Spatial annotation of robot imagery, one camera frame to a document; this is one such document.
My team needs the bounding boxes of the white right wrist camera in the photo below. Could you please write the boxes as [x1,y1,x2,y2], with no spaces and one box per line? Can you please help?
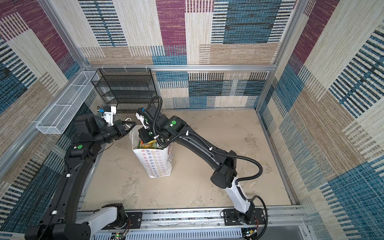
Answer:
[136,108,150,129]

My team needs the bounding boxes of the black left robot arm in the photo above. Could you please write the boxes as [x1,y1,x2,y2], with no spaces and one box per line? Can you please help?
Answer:
[25,114,136,240]

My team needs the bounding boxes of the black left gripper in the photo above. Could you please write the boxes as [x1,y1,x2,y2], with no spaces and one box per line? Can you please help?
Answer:
[93,121,136,147]

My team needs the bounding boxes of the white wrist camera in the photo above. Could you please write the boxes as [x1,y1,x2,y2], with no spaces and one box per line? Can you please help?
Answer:
[98,106,117,127]
[136,108,150,129]

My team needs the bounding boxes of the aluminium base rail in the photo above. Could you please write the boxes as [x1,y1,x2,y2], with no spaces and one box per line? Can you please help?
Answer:
[78,206,316,240]

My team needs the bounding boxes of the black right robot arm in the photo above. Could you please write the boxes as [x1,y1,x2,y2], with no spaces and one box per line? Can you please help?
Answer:
[136,96,263,224]

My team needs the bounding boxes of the orange snack bag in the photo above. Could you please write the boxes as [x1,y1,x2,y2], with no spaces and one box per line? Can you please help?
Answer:
[138,140,159,149]

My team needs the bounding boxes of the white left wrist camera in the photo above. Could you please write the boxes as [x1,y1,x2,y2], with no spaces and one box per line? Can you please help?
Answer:
[98,106,117,127]

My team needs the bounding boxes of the white wire mesh basket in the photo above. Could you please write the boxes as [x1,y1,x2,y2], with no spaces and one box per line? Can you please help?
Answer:
[36,71,96,135]

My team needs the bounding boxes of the white printed paper bag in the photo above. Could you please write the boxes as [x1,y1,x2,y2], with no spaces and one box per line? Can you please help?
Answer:
[129,125,173,179]

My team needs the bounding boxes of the black wire mesh shelf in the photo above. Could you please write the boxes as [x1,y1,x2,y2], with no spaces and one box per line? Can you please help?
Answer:
[91,68,159,113]

